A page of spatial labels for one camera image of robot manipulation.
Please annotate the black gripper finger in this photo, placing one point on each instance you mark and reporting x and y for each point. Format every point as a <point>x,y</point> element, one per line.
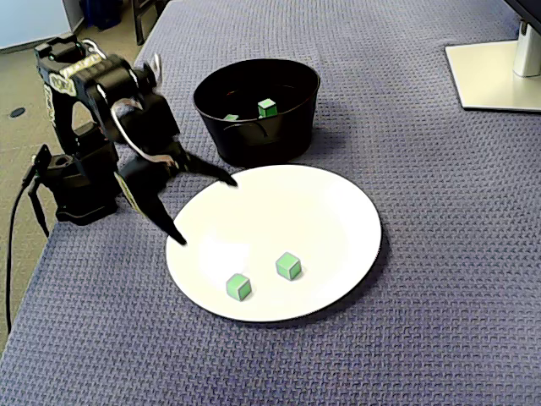
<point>207,170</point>
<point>158,213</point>

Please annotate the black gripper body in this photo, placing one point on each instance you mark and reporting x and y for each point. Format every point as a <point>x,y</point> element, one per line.
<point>149,181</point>

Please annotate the green cube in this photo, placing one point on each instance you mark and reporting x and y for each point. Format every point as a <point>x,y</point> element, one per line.
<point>267,108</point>
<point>230,117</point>
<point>287,265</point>
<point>238,286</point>

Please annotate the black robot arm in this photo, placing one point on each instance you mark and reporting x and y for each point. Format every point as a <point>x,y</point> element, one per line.
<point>84,203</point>

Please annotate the black round container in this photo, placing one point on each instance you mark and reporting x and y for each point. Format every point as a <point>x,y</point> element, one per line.
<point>262,144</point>

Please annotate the white round plate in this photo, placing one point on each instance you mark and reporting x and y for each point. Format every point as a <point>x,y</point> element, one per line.
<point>338,237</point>

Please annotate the blue bin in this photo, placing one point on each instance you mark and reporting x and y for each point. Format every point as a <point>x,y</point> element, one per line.
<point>105,12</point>

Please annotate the dark round floor cover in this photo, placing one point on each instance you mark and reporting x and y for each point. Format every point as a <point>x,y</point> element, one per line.
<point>18,112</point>

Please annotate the silver monitor stand base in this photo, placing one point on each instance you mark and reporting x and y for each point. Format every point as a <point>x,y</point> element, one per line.
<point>486,76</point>

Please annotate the silver monitor stand neck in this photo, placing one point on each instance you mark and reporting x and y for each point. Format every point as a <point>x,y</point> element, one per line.
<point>528,51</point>

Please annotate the black furniture frame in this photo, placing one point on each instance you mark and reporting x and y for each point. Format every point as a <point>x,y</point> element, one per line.
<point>141,21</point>

